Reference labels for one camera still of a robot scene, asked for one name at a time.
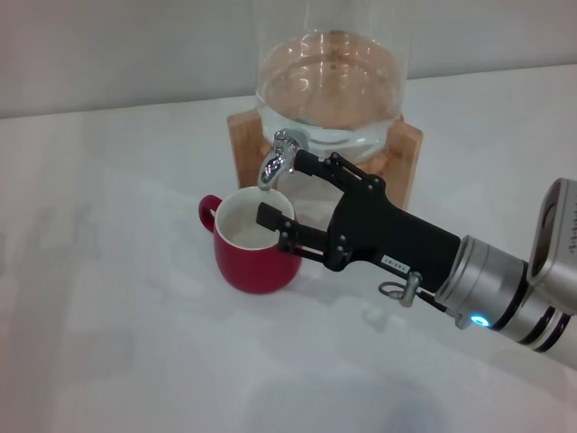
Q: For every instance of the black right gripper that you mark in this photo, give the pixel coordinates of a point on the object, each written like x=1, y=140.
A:
x=383, y=230

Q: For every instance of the chrome faucet tap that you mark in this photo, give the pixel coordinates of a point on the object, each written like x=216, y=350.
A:
x=272, y=167

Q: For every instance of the red ceramic cup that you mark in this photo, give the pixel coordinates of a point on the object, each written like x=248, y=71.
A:
x=252, y=270

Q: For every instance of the wooden dispenser stand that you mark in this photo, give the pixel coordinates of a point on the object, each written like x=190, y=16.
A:
x=245, y=149

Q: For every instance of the clear glass dispenser jar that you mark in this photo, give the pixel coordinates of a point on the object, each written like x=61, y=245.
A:
x=329, y=90

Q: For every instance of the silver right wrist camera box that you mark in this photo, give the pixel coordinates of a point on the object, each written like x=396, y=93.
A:
x=556, y=243

